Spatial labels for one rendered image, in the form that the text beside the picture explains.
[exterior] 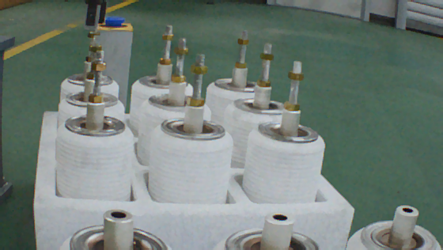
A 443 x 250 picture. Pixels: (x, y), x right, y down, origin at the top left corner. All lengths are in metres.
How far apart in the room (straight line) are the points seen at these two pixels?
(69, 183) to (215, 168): 0.17
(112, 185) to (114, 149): 0.04
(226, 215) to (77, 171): 0.18
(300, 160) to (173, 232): 0.17
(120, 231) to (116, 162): 0.28
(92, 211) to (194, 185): 0.13
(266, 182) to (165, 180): 0.12
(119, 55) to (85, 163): 0.43
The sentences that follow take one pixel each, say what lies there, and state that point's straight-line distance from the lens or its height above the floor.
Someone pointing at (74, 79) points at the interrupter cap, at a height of 0.25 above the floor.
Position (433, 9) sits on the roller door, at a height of 0.27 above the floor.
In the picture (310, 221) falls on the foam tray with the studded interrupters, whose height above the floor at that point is 0.17.
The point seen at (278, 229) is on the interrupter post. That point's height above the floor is 0.28.
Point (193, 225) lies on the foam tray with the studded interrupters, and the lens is 0.71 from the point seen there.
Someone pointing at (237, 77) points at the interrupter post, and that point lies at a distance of 0.99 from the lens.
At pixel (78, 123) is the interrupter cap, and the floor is 0.25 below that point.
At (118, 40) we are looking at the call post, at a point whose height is 0.29.
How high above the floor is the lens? 0.47
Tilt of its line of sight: 16 degrees down
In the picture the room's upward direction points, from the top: 6 degrees clockwise
